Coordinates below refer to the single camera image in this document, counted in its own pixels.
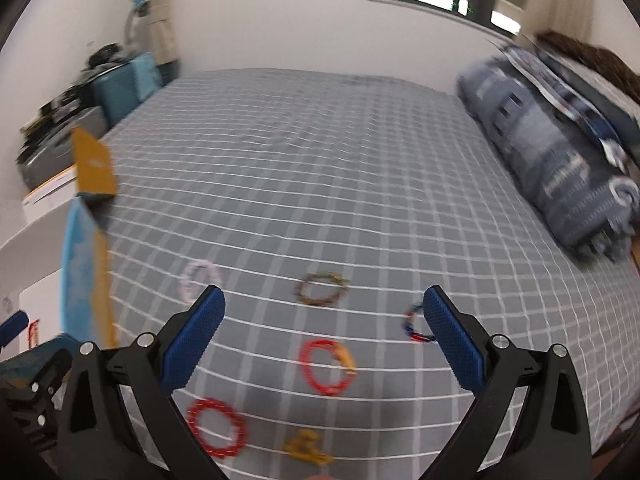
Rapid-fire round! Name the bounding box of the teal suitcase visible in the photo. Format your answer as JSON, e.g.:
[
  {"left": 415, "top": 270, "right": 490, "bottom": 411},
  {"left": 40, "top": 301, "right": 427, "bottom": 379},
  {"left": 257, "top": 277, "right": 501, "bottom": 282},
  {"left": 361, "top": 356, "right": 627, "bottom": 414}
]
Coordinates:
[{"left": 91, "top": 52, "right": 164, "bottom": 129}]

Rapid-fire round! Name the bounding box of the brown furry blanket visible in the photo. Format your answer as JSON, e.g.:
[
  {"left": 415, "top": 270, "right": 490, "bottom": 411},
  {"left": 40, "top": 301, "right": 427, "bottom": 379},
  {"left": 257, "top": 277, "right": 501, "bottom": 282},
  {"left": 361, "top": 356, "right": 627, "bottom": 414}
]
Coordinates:
[{"left": 534, "top": 29, "right": 640, "bottom": 107}]

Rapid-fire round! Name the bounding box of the brown green bead bracelet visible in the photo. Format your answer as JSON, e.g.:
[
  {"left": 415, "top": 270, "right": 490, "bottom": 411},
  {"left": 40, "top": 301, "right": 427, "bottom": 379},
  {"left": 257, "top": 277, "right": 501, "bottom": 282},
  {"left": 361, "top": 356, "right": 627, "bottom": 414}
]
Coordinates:
[{"left": 295, "top": 271, "right": 350, "bottom": 307}]

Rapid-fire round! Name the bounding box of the red orange bead bracelet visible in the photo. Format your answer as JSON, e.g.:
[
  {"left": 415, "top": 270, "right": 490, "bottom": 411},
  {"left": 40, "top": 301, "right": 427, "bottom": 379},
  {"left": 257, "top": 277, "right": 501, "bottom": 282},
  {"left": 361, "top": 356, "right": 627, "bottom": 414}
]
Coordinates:
[{"left": 299, "top": 338, "right": 357, "bottom": 396}]

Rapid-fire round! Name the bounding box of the blue white patterned pillow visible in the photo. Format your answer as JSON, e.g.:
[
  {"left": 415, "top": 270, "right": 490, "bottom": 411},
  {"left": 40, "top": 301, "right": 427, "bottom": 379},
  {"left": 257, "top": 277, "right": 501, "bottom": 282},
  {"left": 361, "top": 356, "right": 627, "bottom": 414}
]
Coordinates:
[{"left": 500, "top": 35, "right": 640, "bottom": 173}]

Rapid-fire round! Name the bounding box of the white table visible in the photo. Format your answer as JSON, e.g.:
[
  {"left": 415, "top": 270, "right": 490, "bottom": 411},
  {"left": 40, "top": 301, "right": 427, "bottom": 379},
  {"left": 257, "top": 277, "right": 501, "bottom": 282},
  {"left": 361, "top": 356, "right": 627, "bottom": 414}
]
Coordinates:
[{"left": 0, "top": 200, "right": 76, "bottom": 343}]

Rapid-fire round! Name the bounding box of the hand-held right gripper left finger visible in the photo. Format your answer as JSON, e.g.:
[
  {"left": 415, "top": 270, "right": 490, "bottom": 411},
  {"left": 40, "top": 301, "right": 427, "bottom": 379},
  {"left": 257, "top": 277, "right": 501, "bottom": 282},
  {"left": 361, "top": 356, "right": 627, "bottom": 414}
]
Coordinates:
[{"left": 59, "top": 284, "right": 228, "bottom": 480}]

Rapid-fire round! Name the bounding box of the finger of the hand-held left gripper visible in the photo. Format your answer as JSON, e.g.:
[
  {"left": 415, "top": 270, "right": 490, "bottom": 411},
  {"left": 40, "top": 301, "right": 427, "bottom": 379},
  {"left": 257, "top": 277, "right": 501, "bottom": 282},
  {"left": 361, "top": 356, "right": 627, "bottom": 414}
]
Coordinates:
[
  {"left": 0, "top": 346, "right": 75, "bottom": 461},
  {"left": 0, "top": 311, "right": 31, "bottom": 348}
]

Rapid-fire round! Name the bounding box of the yellow bead bracelet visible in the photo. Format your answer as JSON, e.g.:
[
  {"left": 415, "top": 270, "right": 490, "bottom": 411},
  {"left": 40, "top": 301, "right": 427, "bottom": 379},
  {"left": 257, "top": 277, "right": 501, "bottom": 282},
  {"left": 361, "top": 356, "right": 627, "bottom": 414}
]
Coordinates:
[{"left": 283, "top": 429, "right": 334, "bottom": 465}]

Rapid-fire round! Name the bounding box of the folded blue patterned quilt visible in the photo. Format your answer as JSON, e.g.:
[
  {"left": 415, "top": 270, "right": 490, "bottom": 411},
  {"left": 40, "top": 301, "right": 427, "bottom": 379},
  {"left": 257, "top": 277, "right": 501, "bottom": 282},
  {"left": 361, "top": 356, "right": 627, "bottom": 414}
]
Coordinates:
[{"left": 457, "top": 54, "right": 637, "bottom": 262}]

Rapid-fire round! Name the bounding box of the white cardboard box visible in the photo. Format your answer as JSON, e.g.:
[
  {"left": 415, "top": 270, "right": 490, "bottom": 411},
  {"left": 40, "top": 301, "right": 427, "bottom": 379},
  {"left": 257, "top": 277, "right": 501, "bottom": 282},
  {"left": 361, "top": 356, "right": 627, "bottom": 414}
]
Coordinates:
[{"left": 21, "top": 166, "right": 79, "bottom": 227}]

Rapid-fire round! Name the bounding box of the red white bead bracelet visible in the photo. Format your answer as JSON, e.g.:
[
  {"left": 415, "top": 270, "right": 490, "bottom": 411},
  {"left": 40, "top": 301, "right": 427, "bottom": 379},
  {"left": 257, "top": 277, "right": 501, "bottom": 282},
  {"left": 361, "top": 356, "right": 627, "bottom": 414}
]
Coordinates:
[{"left": 187, "top": 397, "right": 249, "bottom": 460}]

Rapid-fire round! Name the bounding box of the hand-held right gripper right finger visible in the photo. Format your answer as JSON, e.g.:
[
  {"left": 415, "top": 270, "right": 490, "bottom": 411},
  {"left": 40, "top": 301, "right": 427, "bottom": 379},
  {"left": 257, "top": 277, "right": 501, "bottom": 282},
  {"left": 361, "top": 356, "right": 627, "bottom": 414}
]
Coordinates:
[{"left": 422, "top": 285, "right": 594, "bottom": 480}]

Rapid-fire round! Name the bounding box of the yellow blue cardboard box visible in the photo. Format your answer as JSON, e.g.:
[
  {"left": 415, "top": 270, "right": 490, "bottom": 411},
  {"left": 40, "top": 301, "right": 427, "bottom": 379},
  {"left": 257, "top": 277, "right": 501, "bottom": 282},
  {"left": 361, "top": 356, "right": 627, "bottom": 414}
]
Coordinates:
[{"left": 59, "top": 127, "right": 120, "bottom": 351}]

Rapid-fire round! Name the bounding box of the grey storage box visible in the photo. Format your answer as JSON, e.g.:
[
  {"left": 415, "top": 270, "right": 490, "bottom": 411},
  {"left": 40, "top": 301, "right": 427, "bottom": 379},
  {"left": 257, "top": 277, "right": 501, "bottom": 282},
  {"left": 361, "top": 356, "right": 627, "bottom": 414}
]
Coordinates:
[{"left": 16, "top": 109, "right": 109, "bottom": 192}]

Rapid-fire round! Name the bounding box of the white blue desk lamp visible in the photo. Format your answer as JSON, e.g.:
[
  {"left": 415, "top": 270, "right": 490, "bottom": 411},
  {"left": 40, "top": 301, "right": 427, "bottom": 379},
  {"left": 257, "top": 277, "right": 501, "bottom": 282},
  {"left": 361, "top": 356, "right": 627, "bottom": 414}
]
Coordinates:
[{"left": 124, "top": 0, "right": 154, "bottom": 57}]

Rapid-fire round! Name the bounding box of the blue multicolour bead bracelet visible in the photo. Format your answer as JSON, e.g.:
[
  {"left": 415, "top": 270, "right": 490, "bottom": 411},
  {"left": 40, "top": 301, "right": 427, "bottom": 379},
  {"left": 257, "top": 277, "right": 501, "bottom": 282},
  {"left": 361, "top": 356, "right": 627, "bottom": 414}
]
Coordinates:
[{"left": 403, "top": 302, "right": 439, "bottom": 345}]

